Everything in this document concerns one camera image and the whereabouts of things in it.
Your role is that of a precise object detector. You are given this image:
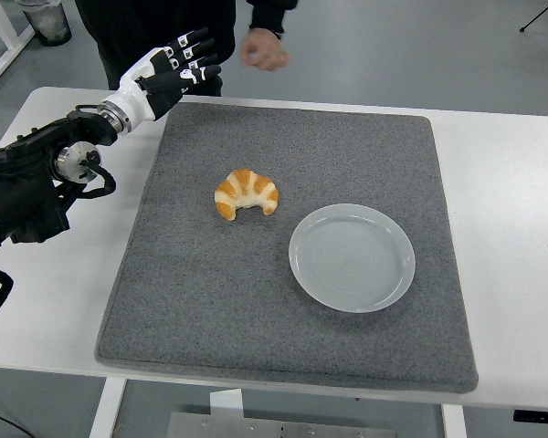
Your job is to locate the white desk leg frame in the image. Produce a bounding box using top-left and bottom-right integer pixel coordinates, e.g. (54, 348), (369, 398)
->
(0, 0), (37, 90)

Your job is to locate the black tripod leg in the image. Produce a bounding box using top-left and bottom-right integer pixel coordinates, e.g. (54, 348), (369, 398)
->
(519, 0), (548, 33)

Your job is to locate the person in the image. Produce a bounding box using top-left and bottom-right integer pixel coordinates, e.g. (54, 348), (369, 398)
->
(75, 0), (288, 98)

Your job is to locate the person's hand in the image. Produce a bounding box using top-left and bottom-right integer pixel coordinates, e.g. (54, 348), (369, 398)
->
(240, 27), (293, 72)

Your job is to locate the white paper label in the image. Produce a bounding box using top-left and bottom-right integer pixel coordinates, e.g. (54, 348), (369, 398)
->
(208, 389), (245, 419)

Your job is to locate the black floor cable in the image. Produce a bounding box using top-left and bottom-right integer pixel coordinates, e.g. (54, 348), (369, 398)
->
(0, 407), (26, 438)

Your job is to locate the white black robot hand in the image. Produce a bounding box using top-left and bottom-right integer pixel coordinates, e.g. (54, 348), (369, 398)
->
(111, 26), (223, 130)

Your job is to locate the black table control box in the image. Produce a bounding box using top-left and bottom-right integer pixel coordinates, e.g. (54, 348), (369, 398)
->
(512, 409), (548, 423)

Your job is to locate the orange white croissant bread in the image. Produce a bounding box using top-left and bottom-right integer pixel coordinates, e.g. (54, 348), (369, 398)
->
(214, 168), (280, 224)

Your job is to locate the grey felt mat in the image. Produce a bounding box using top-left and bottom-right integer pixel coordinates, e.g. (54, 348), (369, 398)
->
(94, 101), (480, 395)

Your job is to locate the white table leg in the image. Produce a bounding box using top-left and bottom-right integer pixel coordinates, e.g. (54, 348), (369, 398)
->
(89, 377), (128, 438)
(441, 403), (468, 438)

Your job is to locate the light grey round plate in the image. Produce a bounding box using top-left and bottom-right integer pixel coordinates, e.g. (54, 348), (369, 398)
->
(288, 203), (416, 314)

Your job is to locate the dark waste bin with bag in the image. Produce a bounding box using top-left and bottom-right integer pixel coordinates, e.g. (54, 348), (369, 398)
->
(17, 0), (73, 47)

